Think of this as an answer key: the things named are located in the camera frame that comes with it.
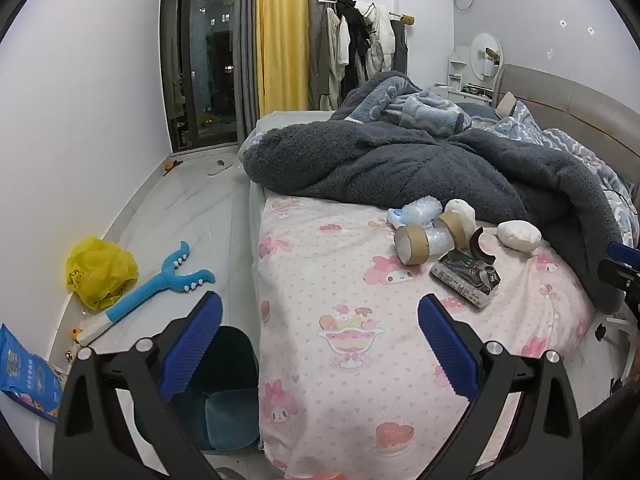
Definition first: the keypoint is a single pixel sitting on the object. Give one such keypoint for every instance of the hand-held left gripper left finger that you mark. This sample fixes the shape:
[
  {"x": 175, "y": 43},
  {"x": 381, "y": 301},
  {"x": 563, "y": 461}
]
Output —
[{"x": 192, "y": 345}]

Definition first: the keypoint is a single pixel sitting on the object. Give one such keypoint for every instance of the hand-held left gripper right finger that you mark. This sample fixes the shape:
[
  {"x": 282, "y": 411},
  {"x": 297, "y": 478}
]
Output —
[{"x": 447, "y": 350}]

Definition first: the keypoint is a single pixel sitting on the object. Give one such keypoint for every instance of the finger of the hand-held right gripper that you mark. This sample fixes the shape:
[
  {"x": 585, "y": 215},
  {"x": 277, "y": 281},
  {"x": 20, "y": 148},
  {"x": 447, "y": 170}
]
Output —
[
  {"x": 622, "y": 250},
  {"x": 617, "y": 275}
]

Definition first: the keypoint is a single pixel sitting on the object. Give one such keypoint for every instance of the dark teal trash bin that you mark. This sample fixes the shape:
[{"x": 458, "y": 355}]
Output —
[{"x": 230, "y": 360}]

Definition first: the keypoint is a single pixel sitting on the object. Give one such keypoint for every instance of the black cardboard box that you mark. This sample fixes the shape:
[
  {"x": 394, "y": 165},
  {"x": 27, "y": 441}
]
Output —
[{"x": 462, "y": 275}]

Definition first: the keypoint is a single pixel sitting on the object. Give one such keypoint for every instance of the black curved tape strip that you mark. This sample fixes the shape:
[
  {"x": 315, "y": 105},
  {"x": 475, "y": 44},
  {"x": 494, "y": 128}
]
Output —
[{"x": 475, "y": 250}]

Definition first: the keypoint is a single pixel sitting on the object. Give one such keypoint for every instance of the white oval foam lump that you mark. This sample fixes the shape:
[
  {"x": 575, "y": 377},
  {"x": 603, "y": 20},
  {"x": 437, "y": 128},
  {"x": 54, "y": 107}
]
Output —
[{"x": 519, "y": 236}]

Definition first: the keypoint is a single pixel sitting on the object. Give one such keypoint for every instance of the large clear tape roll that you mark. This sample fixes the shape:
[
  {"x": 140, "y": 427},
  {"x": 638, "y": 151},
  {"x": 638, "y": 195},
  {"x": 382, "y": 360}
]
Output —
[{"x": 412, "y": 245}]

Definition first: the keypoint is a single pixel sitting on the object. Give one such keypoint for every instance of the small cardboard tape core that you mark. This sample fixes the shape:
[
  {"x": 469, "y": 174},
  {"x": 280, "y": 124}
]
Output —
[{"x": 452, "y": 227}]

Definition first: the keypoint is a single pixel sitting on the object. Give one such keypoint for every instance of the white tissue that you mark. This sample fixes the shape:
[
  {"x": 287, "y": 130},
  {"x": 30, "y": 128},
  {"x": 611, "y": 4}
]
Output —
[{"x": 462, "y": 212}]

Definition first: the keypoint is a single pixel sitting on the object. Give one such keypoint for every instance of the blue forked toy stick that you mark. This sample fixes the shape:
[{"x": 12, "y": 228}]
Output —
[{"x": 145, "y": 292}]

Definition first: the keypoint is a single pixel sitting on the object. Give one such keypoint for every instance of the yellow plastic bag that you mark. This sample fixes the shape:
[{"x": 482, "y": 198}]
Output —
[{"x": 100, "y": 270}]

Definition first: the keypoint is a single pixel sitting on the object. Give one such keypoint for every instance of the blue patterned duvet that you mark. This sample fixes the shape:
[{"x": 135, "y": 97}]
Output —
[{"x": 565, "y": 145}]

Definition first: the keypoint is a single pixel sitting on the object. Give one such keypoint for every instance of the pink printed bed sheet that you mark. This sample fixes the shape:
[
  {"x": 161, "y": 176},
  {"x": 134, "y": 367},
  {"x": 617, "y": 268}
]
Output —
[{"x": 340, "y": 285}]

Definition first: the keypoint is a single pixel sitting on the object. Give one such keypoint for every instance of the clear bubble wrap bag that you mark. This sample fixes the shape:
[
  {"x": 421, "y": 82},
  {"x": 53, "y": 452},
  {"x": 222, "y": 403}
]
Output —
[{"x": 422, "y": 210}]

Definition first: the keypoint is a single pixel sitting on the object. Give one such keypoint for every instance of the grey padded headboard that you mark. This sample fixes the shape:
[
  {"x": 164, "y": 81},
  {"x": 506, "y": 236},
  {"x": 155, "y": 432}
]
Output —
[{"x": 570, "y": 95}]

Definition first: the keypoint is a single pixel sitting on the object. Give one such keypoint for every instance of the blue snack packet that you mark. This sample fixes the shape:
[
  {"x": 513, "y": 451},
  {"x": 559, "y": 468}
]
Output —
[{"x": 25, "y": 380}]

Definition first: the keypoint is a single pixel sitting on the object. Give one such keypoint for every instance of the white slipper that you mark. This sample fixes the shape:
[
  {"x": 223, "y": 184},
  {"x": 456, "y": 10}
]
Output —
[{"x": 220, "y": 167}]

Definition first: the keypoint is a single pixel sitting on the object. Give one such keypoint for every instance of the small orange tool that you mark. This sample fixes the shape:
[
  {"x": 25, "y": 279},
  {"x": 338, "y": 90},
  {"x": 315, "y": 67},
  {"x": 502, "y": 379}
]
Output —
[{"x": 172, "y": 166}]

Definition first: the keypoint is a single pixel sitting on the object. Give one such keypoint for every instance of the beige pillow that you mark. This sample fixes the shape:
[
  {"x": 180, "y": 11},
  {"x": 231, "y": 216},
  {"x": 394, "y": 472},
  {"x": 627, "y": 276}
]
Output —
[{"x": 506, "y": 103}]

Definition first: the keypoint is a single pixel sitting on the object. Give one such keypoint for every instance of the dark grey fleece blanket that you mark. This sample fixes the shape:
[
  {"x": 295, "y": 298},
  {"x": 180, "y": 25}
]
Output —
[{"x": 375, "y": 165}]

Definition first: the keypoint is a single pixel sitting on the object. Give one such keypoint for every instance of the white vanity table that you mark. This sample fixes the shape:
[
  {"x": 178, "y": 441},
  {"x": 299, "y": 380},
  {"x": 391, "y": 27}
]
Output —
[{"x": 465, "y": 92}]

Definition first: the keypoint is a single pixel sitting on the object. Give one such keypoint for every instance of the round white mirror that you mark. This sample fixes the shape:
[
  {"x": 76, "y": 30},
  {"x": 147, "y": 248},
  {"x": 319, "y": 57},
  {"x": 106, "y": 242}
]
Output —
[{"x": 482, "y": 55}]

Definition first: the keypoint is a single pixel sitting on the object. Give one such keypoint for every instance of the white mattress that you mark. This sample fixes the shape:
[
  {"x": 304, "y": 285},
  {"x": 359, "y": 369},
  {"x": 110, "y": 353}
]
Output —
[{"x": 285, "y": 120}]

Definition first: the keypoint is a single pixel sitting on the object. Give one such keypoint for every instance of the blue grey fleece blanket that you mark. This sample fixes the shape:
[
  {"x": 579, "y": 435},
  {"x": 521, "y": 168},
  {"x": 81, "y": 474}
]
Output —
[{"x": 425, "y": 105}]

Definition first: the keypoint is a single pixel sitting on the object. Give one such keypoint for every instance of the white corner shelf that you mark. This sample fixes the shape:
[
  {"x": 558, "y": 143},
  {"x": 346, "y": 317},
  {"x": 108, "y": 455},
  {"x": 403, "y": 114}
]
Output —
[{"x": 457, "y": 67}]

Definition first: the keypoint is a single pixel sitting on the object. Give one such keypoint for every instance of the glass balcony door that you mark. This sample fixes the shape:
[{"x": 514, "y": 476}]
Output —
[{"x": 210, "y": 60}]

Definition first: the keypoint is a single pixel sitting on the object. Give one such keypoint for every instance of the grey curtain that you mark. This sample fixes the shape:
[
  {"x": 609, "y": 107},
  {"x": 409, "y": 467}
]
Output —
[{"x": 246, "y": 50}]

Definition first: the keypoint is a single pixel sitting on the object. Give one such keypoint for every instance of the dark grey hanging trousers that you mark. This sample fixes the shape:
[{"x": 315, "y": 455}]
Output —
[{"x": 400, "y": 45}]

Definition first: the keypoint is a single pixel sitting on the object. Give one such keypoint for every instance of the beige hanging coat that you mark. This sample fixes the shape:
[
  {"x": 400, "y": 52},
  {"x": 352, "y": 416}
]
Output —
[{"x": 331, "y": 55}]

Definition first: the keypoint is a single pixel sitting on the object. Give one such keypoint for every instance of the white hanging jacket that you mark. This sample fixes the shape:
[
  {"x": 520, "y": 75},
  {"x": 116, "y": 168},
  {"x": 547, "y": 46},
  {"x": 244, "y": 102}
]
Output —
[{"x": 382, "y": 35}]

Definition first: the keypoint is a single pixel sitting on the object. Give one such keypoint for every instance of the yellow curtain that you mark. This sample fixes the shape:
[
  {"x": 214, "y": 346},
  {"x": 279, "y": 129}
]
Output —
[{"x": 282, "y": 35}]

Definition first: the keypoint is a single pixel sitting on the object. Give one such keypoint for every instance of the black hanging garment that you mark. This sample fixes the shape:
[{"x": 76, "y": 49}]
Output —
[{"x": 356, "y": 35}]

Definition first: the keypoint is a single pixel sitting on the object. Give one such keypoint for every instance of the clothes rail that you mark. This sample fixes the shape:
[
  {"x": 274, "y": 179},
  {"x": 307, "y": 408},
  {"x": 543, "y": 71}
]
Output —
[{"x": 405, "y": 17}]

